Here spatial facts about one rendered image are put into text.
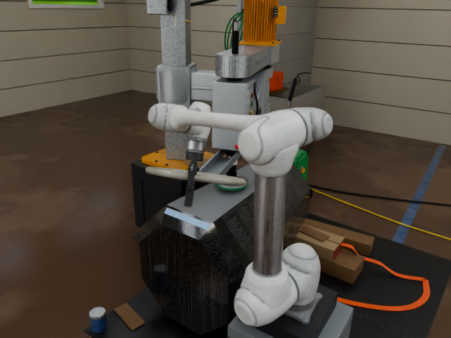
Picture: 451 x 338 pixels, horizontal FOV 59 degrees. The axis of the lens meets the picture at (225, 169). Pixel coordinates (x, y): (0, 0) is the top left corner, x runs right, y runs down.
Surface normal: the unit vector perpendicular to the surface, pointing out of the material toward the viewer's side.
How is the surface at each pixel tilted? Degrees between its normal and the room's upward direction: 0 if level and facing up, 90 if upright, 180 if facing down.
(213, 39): 90
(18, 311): 0
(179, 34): 90
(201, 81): 90
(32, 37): 90
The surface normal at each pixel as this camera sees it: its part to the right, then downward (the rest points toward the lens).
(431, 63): -0.55, 0.31
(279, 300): 0.61, 0.25
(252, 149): -0.77, 0.15
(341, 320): 0.02, -0.92
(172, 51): -0.13, 0.38
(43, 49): 0.83, 0.22
